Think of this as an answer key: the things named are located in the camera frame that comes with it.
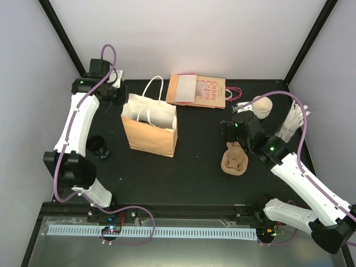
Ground orange paper bag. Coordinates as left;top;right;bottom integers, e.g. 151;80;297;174
121;76;178;157

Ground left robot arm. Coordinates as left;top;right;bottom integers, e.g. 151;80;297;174
43;58;128;222

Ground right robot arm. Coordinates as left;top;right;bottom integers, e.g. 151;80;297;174
220;111;355;254

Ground stack of paper cups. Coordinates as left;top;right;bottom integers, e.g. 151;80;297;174
251;97;273;120

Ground Cakes printed paper bag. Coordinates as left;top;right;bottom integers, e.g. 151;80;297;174
182;76;243;109

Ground orange flat bag stack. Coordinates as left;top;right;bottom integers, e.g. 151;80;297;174
166;74;197;105

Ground jar of white stirrers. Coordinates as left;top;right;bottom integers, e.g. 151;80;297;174
275;100;304;143

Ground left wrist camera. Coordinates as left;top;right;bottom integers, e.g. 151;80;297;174
107;70;123;88

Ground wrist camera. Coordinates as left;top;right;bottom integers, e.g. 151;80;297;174
232;102;252;113
107;70;123;88

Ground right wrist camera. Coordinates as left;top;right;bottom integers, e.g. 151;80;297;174
232;102;252;113

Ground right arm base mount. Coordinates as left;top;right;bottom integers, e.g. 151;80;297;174
228;205;277;227

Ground black frame post left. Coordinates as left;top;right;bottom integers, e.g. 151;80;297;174
38;0;86;77

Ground black frame post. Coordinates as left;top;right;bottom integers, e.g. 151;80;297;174
38;0;86;77
284;0;339;86

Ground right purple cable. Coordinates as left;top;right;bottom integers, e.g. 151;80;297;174
241;90;356;248

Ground light blue cable duct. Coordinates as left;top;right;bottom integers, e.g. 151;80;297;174
47;225;257;241

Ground black frame post right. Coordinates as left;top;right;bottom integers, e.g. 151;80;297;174
284;0;339;86

